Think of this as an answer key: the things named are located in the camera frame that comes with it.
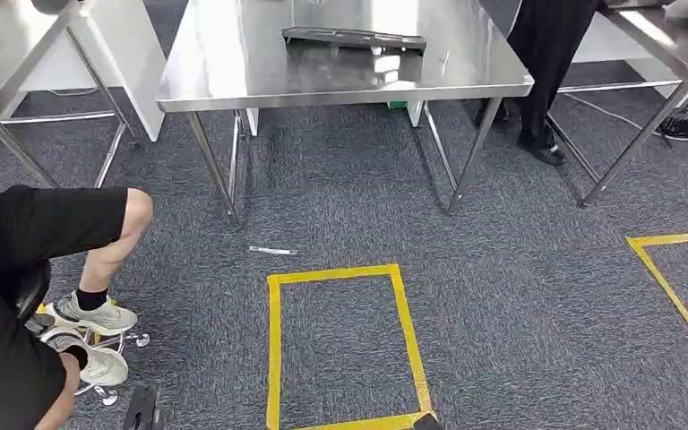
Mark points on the black plastic plate bracket panel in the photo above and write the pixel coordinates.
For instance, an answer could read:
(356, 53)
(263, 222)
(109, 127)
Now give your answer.
(356, 38)

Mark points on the white strip scrap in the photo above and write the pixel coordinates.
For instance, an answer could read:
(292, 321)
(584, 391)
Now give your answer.
(273, 250)

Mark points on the green box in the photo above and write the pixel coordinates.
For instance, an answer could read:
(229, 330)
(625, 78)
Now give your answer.
(397, 105)

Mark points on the stainless steel table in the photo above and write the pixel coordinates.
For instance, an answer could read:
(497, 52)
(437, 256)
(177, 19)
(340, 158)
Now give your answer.
(11, 65)
(664, 41)
(332, 65)

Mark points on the standing person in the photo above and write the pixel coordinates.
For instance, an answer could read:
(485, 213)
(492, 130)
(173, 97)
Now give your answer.
(546, 59)

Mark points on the white cabinet panel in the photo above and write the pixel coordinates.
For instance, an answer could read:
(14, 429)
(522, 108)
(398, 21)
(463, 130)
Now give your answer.
(136, 65)
(611, 47)

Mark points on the black swivel chair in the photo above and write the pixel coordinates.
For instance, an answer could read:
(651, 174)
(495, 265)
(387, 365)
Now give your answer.
(32, 291)

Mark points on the seated person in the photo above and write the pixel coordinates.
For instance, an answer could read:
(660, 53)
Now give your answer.
(17, 249)

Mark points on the black power adapter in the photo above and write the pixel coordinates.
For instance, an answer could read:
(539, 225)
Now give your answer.
(682, 126)

